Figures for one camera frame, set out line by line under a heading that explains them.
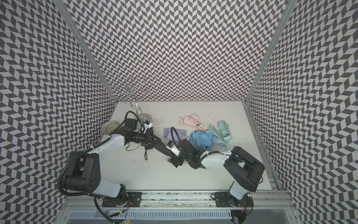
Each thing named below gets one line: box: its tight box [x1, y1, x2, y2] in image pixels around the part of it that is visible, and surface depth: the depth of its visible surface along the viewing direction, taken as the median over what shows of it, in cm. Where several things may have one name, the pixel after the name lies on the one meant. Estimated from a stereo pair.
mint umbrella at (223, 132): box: [209, 120, 232, 151], surface depth 98 cm
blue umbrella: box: [189, 129, 218, 152], surface depth 91 cm
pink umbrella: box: [178, 112, 206, 131], surface depth 104 cm
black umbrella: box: [144, 140, 178, 161], surface depth 86 cm
